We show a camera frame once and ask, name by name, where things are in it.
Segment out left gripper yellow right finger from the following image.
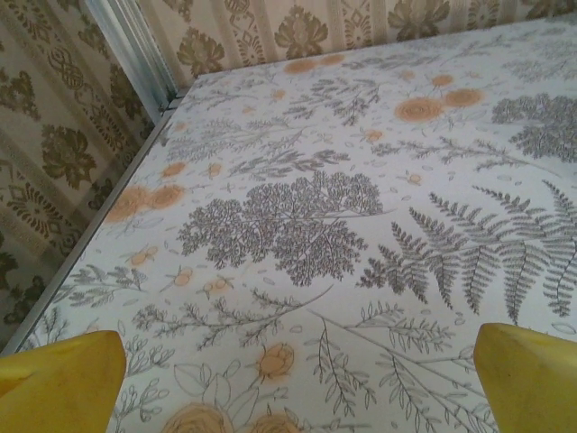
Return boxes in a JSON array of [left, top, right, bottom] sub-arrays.
[[476, 322, 577, 433]]

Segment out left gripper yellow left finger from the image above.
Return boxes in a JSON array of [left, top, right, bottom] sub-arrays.
[[0, 330, 128, 433]]

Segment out aluminium side rail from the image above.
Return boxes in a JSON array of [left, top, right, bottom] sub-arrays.
[[0, 101, 184, 357]]

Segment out aluminium frame post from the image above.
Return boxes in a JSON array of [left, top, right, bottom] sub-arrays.
[[83, 0, 181, 114]]

